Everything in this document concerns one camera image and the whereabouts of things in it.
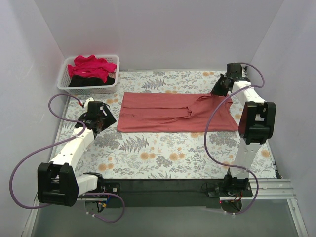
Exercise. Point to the magenta t-shirt in basket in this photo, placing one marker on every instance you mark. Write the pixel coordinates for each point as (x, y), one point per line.
(91, 67)

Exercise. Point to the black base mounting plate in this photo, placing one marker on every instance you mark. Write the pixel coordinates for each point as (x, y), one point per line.
(173, 192)

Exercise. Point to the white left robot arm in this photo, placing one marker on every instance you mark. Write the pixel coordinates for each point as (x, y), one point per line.
(57, 182)

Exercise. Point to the floral patterned table mat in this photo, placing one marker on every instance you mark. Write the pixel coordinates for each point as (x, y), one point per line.
(159, 155)

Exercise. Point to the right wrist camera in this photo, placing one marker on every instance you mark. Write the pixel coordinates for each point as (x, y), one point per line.
(245, 67)

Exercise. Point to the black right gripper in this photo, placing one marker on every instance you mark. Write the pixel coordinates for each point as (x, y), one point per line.
(222, 85)

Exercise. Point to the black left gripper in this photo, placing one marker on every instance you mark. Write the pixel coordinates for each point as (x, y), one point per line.
(103, 118)

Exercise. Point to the white plastic laundry basket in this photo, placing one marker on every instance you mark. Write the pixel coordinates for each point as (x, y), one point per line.
(64, 78)

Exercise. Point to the aluminium frame rail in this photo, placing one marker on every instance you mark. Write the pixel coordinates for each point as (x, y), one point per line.
(264, 189)

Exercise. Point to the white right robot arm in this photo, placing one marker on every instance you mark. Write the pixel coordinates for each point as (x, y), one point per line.
(255, 127)

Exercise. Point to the black t-shirt in basket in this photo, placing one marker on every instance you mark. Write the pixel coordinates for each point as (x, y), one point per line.
(78, 81)

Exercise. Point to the salmon pink t-shirt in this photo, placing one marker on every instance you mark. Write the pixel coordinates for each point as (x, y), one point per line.
(165, 112)

